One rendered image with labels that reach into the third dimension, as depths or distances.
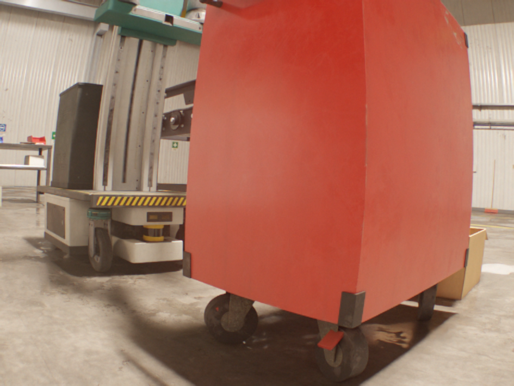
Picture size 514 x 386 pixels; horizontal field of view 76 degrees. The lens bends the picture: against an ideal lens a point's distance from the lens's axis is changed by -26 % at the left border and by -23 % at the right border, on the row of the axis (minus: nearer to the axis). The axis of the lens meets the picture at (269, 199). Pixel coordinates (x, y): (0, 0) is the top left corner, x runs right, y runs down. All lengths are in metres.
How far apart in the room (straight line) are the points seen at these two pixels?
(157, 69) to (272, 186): 1.37
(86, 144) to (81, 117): 0.13
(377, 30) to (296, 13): 0.17
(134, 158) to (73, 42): 12.16
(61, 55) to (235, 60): 12.95
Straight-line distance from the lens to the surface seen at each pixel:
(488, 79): 11.56
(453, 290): 1.53
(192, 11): 2.05
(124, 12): 1.78
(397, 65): 0.79
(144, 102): 2.02
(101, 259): 1.59
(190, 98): 3.35
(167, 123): 3.56
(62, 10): 13.56
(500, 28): 12.02
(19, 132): 13.01
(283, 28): 0.81
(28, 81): 13.29
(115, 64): 1.92
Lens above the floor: 0.38
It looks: 2 degrees down
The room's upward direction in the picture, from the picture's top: 3 degrees clockwise
